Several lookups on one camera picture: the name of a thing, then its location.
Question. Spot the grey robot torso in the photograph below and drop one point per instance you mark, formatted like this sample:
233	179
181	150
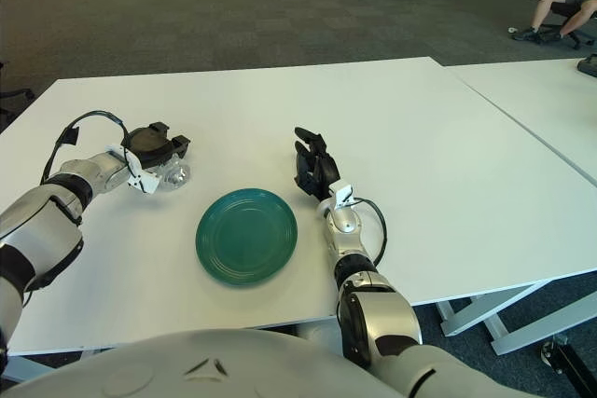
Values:
210	360

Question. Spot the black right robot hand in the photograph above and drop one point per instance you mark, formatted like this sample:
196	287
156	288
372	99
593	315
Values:
319	169

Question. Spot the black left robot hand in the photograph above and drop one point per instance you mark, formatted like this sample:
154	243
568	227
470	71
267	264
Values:
149	146

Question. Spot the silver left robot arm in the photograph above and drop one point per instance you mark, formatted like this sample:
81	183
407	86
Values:
42	230

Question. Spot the black case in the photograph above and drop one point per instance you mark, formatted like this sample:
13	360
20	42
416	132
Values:
588	65

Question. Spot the clear plastic water bottle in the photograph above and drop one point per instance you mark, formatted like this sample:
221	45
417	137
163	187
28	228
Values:
177	176

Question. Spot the black swivel chair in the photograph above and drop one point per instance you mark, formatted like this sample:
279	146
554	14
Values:
566	9

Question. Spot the black wheeled stand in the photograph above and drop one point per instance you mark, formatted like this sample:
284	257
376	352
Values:
566	360

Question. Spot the black office chair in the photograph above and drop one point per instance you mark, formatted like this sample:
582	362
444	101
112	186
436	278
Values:
18	94

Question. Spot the green ribbed plate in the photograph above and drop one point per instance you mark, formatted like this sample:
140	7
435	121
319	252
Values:
247	237

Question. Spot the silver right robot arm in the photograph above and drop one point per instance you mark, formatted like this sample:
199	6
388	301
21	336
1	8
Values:
387	319

